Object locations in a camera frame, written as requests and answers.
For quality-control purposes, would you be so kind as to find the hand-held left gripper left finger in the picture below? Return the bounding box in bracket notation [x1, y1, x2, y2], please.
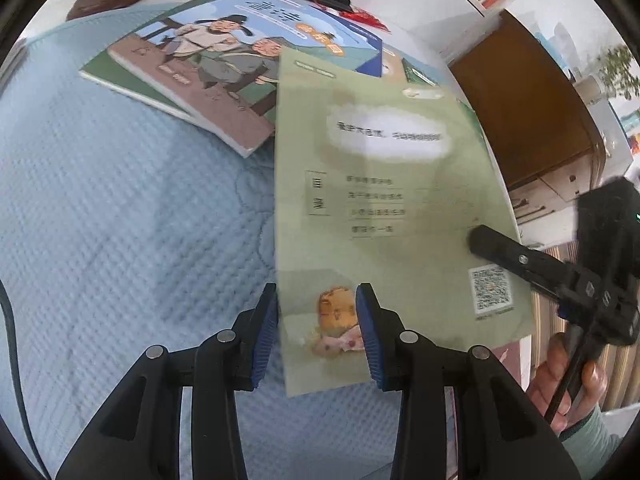
[55, 282, 279, 480]

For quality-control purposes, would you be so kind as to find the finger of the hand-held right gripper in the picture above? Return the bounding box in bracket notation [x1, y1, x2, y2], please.
[466, 224, 576, 301]

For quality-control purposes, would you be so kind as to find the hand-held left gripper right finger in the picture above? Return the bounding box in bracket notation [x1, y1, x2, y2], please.
[354, 282, 581, 480]

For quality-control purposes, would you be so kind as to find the pale green paperback book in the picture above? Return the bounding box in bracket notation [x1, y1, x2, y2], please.
[274, 49, 535, 398]

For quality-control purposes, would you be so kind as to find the green leaf patterned book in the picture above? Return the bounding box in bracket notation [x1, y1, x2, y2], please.
[400, 54, 483, 131]

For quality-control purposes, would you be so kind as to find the light blue illustrated figures book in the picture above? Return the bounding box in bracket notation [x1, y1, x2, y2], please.
[107, 0, 383, 158]

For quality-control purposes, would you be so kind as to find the dark green paperback book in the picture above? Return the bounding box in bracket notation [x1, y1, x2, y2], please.
[79, 0, 251, 123]

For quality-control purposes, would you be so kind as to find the person's right forearm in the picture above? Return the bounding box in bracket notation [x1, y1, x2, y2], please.
[557, 405, 626, 480]

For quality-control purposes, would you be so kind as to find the person's right hand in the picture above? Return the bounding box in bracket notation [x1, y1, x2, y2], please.
[527, 332, 608, 436]

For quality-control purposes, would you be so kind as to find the light wooden drawer unit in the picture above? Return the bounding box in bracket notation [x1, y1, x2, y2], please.
[507, 152, 608, 226]

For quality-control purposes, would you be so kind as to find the dark wooden cabinet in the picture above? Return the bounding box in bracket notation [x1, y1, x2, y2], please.
[447, 10, 608, 191]

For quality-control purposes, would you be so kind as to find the light blue quilted mat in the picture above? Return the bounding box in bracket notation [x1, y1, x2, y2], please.
[0, 2, 461, 480]

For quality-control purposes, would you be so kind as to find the green potted plant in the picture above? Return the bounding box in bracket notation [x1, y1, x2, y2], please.
[597, 45, 640, 106]

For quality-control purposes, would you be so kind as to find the light blue box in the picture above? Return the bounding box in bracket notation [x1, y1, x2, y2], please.
[535, 20, 576, 76]

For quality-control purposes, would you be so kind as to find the tan paperback book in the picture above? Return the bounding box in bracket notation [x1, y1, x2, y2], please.
[381, 44, 408, 83]

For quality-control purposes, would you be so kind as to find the red tassel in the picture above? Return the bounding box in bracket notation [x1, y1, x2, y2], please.
[310, 0, 391, 33]

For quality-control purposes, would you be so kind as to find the black cable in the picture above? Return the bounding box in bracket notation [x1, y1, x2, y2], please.
[0, 277, 53, 480]

